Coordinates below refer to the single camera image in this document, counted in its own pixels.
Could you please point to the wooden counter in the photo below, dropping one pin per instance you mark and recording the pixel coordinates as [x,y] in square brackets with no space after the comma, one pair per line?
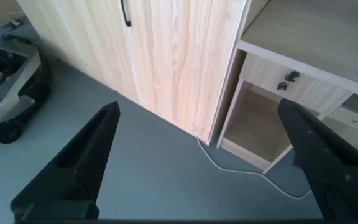
[309,34]

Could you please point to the wooden cabinet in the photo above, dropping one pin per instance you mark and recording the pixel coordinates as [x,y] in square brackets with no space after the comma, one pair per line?
[45,28]

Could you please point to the wooden drawer with black knobs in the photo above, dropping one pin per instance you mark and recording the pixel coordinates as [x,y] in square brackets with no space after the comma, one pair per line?
[309,88]

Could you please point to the plain wooden cabinet door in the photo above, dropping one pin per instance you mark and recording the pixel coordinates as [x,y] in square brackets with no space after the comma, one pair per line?
[98,46]

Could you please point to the plain wooden drawer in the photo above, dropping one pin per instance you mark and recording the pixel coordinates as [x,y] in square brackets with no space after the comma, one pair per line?
[356,130]

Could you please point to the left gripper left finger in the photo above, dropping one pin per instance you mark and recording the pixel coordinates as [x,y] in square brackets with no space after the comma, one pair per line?
[82,161]

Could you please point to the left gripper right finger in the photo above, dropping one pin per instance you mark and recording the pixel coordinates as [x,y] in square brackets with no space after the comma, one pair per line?
[328,155]

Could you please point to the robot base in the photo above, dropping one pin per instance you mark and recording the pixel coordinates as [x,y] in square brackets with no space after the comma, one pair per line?
[9,87]

